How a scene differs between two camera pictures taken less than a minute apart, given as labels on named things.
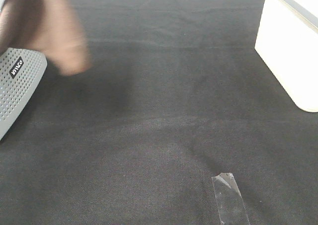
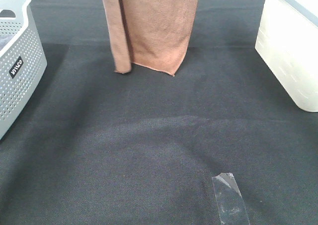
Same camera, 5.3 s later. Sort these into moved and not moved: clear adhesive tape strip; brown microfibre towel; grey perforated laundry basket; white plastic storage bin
Moved: brown microfibre towel
Not moved: white plastic storage bin; grey perforated laundry basket; clear adhesive tape strip
